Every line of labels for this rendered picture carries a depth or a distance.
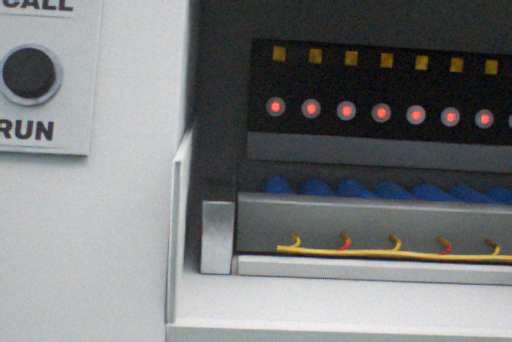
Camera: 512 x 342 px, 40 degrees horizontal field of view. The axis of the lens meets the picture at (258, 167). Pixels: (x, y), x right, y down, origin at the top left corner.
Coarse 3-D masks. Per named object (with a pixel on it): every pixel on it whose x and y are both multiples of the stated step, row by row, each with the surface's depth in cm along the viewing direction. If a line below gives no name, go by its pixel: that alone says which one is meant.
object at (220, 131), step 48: (240, 0) 45; (288, 0) 45; (336, 0) 45; (384, 0) 45; (432, 0) 46; (480, 0) 46; (240, 48) 44; (432, 48) 45; (480, 48) 45; (240, 96) 43; (240, 144) 43
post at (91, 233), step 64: (128, 0) 23; (192, 0) 30; (128, 64) 22; (192, 64) 34; (128, 128) 22; (0, 192) 21; (64, 192) 21; (128, 192) 22; (0, 256) 21; (64, 256) 21; (128, 256) 21; (0, 320) 21; (64, 320) 21; (128, 320) 21
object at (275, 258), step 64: (256, 64) 39; (320, 64) 39; (384, 64) 40; (448, 64) 40; (192, 128) 30; (256, 128) 40; (320, 128) 40; (384, 128) 41; (448, 128) 41; (192, 192) 35; (256, 192) 38; (320, 192) 33; (384, 192) 36; (448, 192) 38; (192, 256) 28; (256, 256) 26; (320, 256) 29; (384, 256) 29; (448, 256) 27; (192, 320) 21; (256, 320) 22; (320, 320) 22; (384, 320) 22; (448, 320) 23
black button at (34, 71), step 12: (24, 48) 22; (36, 48) 22; (12, 60) 22; (24, 60) 22; (36, 60) 22; (48, 60) 22; (12, 72) 21; (24, 72) 22; (36, 72) 22; (48, 72) 22; (12, 84) 21; (24, 84) 21; (36, 84) 21; (48, 84) 22; (24, 96) 22; (36, 96) 22
